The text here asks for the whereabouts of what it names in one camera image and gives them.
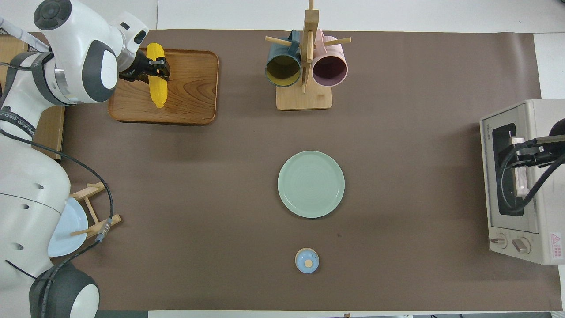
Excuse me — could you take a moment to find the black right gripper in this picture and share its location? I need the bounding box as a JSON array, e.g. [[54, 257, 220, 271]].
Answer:
[[511, 134, 565, 168]]

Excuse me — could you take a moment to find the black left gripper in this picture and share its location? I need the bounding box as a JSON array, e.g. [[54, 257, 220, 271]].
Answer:
[[118, 49, 171, 83]]

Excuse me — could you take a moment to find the white toaster oven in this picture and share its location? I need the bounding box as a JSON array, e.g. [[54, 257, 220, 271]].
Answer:
[[480, 99, 565, 265]]

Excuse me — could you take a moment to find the pale green plate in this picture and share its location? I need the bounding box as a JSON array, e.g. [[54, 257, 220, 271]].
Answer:
[[277, 151, 346, 219]]

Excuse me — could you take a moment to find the brown wooden tray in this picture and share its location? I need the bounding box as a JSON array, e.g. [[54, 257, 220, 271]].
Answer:
[[108, 49, 220, 126]]

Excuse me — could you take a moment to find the dark blue mug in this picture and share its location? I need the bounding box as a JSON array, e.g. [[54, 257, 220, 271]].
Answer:
[[264, 30, 303, 88]]

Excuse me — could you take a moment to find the brown table mat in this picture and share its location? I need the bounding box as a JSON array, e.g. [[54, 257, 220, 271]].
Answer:
[[31, 29, 563, 312]]

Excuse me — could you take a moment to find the wooden mug rack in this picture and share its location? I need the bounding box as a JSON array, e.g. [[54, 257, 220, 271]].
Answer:
[[264, 0, 352, 111]]

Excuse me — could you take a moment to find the wooden plate rack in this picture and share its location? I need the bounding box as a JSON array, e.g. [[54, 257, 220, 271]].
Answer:
[[68, 181, 122, 239]]

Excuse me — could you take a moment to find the pink mug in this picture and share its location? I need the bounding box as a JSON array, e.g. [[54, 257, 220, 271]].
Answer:
[[311, 29, 349, 88]]

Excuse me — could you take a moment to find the light blue plate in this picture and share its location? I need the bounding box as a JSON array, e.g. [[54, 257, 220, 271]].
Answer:
[[48, 197, 89, 257]]

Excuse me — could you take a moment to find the blue call bell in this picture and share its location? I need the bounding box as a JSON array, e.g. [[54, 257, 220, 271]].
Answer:
[[294, 247, 320, 274]]

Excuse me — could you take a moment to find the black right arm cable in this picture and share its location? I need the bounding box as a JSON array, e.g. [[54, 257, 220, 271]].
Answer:
[[499, 145, 565, 215]]

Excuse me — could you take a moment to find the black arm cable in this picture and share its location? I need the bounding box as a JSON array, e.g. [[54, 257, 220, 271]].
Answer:
[[499, 145, 565, 215], [0, 128, 115, 318]]

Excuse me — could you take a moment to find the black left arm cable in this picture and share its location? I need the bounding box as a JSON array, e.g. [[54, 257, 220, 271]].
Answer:
[[0, 128, 115, 318]]

